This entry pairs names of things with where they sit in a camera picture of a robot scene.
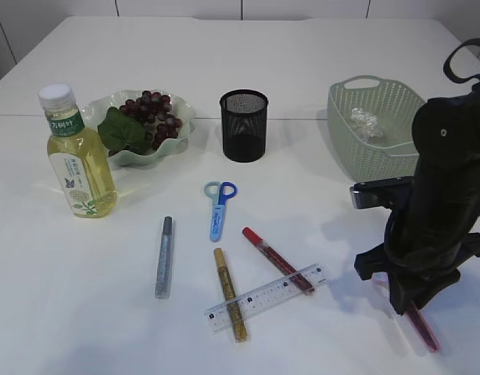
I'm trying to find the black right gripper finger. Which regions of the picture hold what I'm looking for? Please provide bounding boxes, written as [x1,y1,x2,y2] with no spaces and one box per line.
[414,280,451,309]
[388,273,418,316]

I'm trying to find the pink capped scissors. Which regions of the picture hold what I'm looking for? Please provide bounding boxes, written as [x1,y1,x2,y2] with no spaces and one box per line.
[371,273,440,353]

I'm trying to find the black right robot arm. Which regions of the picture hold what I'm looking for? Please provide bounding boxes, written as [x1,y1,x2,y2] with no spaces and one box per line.
[350,73,480,314]

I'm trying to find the yellow tea bottle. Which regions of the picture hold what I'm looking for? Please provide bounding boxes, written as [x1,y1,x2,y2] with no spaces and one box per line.
[38,84,117,218]

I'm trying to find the silver blue wrist camera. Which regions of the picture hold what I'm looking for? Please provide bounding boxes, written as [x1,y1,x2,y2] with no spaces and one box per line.
[349,176,413,210]

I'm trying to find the gold glitter pen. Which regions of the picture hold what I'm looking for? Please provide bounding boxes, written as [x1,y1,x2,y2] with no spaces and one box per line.
[213,248,248,342]

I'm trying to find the clear plastic sheet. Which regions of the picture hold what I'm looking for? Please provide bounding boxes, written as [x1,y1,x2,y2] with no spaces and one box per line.
[350,107,384,142]

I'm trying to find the green wavy glass plate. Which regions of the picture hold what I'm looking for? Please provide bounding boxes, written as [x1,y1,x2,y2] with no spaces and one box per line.
[81,90,195,166]

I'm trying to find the red glitter pen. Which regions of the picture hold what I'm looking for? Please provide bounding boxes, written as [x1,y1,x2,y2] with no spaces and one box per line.
[242,227,314,295]

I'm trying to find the silver glitter pen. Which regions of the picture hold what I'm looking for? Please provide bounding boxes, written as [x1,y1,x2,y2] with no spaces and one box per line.
[154,216,174,299]

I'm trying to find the purple grape bunch with leaves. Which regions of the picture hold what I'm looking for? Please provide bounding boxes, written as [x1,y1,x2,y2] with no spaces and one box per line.
[97,90,184,156]

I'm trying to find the green woven plastic basket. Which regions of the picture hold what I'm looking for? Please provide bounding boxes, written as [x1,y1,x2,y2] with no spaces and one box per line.
[327,75,425,182]

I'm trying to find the black mesh pen holder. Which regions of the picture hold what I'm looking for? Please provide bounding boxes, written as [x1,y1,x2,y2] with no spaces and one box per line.
[220,89,268,163]

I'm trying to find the blue capped scissors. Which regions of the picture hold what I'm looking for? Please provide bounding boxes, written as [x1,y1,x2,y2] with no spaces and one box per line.
[204,181,238,242]

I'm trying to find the clear plastic ruler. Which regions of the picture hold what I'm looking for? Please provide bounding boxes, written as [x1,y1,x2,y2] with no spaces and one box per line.
[204,263,329,333]

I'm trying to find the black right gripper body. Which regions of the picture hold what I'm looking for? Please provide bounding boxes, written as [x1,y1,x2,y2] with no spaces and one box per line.
[353,183,480,288]

